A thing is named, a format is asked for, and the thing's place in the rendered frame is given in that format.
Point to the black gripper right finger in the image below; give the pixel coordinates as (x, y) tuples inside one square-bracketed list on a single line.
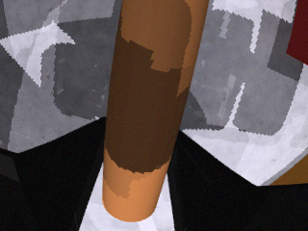
[(206, 195)]

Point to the red block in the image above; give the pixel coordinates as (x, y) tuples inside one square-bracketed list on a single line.
[(298, 44)]

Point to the orange bar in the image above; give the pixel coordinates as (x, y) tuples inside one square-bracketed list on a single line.
[(297, 175)]

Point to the brown cylinder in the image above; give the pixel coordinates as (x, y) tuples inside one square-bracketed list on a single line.
[(155, 53)]

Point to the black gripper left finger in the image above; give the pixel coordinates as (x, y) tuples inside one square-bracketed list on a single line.
[(50, 185)]

